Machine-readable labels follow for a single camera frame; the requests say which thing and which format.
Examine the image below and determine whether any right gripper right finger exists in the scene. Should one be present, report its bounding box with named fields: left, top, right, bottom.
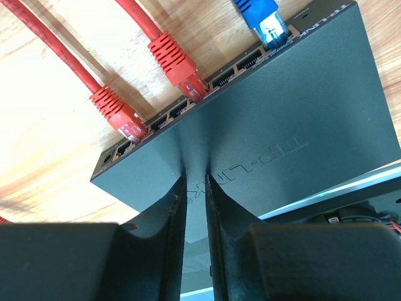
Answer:
left=206, top=176, right=400, bottom=300

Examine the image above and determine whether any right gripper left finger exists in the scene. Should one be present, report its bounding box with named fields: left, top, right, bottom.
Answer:
left=1, top=178, right=187, bottom=300

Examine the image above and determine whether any orange ethernet cable loop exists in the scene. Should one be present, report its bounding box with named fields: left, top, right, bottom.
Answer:
left=0, top=0, right=148, bottom=144
left=115, top=0, right=209, bottom=103

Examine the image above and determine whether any black network switch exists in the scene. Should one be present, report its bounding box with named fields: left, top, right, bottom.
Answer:
left=91, top=1, right=400, bottom=241

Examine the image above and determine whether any purple loose cable end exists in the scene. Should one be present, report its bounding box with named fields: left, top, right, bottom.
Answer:
left=233, top=0, right=288, bottom=50

